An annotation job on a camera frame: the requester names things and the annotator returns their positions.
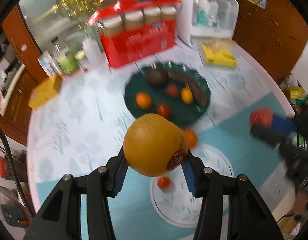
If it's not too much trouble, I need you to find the small orange mandarin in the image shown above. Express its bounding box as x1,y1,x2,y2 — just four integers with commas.
136,92,153,109

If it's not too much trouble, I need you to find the glass panel with gold ornament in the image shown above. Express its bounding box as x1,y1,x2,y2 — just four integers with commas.
18,0,157,63

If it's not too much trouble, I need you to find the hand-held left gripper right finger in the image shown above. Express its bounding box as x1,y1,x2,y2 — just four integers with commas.
181,151,284,240

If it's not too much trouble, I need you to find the small yellow kumquat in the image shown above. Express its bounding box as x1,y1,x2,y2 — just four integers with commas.
180,88,194,104

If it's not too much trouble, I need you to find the black cable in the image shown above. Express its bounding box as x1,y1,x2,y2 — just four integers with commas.
0,122,37,218

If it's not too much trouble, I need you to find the white plastic bottle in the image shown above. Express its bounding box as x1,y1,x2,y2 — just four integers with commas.
209,1,219,27

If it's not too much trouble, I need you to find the smartphone with green screen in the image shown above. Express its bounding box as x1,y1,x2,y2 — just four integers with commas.
297,133,306,150

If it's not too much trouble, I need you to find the wooden kitchen cabinet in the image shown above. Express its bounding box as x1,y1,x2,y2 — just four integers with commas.
0,5,44,140

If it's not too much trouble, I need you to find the brown wooden cabinet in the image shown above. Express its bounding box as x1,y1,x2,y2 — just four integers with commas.
230,0,308,83

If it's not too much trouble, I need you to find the small glass jar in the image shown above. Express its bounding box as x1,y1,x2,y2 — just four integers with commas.
74,50,89,72

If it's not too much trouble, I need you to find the white bottle teal label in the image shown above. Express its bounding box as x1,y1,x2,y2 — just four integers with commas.
197,0,210,27

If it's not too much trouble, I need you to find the red box of jars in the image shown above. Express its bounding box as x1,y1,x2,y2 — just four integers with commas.
86,0,183,68

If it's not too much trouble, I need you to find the dark avocado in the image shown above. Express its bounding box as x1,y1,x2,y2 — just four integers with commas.
145,67,169,88

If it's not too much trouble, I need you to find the white squeeze bottle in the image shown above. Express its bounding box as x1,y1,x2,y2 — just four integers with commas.
82,36,106,67

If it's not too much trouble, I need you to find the yellow green package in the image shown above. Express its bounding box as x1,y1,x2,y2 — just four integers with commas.
281,75,308,105

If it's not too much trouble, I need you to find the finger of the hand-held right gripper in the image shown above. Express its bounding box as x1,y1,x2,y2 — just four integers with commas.
271,116,298,134
251,125,288,150

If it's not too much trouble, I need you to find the yellow cardboard box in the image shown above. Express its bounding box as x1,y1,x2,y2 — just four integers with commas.
28,75,62,110

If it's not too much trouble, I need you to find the yellow tissue pack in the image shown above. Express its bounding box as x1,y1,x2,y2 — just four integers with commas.
201,39,238,67

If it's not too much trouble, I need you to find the green label bottle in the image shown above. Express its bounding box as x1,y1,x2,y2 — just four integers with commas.
53,42,79,75

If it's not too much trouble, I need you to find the dark green scalloped plate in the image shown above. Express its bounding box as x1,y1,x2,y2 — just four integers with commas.
124,61,211,124

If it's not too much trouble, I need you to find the brown overripe banana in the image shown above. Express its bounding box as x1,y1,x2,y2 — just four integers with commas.
168,70,209,107

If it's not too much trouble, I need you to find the white sterilizer appliance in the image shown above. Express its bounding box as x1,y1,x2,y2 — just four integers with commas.
175,0,239,46

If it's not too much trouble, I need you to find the black device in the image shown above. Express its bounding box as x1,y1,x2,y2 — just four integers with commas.
1,204,28,228

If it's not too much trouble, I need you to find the red cherry tomato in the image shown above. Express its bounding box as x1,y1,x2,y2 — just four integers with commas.
156,103,172,118
166,84,179,97
157,176,170,189

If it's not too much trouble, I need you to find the yellow orange with red sticker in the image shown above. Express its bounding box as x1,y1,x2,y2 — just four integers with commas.
123,113,189,177

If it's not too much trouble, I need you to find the large orange mandarin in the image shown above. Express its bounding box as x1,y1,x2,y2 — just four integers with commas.
182,129,198,149

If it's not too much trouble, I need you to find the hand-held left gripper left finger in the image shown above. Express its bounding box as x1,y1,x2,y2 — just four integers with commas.
23,151,131,240

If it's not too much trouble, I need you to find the blue and white box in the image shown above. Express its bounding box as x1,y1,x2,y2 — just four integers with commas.
37,50,58,78

